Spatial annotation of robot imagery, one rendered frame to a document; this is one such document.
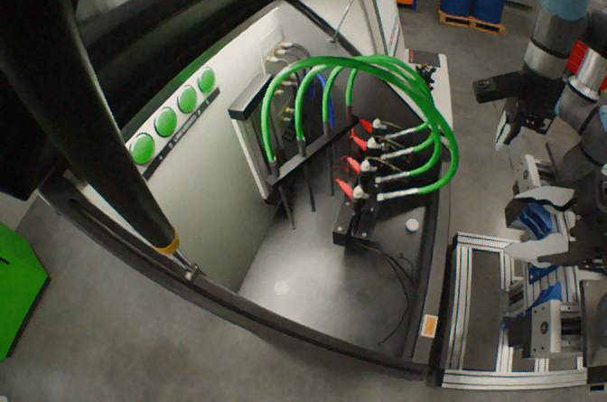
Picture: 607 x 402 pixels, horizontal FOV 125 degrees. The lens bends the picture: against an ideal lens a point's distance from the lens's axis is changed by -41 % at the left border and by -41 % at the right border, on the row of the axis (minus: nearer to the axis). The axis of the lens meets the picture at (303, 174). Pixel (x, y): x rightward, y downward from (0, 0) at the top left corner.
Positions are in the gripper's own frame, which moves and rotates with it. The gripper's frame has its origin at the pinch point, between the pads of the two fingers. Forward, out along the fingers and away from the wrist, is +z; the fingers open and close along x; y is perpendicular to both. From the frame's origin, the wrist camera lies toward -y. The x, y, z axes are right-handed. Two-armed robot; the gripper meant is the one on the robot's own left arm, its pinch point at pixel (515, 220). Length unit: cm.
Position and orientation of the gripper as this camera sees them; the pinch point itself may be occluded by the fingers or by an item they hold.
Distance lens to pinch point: 40.5
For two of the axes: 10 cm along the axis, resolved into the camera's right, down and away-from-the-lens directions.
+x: 4.9, -8.2, 3.0
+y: 7.7, 5.7, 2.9
